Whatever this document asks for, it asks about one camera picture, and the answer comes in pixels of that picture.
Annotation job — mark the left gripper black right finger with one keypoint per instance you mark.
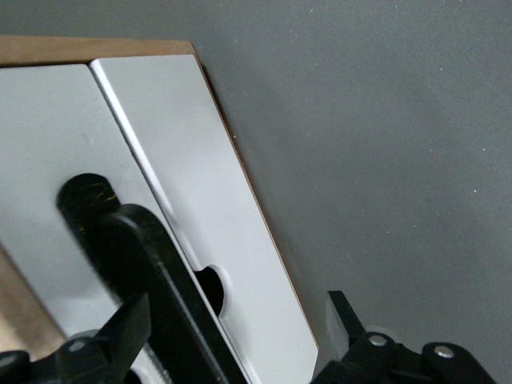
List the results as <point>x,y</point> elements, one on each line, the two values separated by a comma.
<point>360,352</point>

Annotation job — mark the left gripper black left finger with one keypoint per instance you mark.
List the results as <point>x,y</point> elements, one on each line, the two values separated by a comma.
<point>120,332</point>

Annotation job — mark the wooden drawer with white front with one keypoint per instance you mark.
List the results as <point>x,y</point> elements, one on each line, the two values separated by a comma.
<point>52,128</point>

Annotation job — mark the light wooden drawer cabinet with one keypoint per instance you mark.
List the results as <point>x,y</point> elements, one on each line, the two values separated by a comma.
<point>100,50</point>

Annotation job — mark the white front panel with cutout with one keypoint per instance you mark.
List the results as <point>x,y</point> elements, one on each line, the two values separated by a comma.
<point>192,160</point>

